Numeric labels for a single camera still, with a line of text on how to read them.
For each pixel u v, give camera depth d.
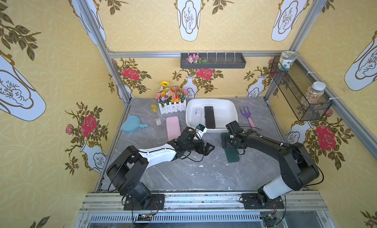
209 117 1.07
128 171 0.45
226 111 1.10
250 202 0.72
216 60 0.92
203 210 0.72
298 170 0.44
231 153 0.93
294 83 0.90
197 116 1.09
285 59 0.85
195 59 0.88
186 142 0.68
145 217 0.73
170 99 1.01
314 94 0.65
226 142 0.83
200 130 0.76
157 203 0.73
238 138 0.67
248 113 1.11
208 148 0.75
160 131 1.00
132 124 1.07
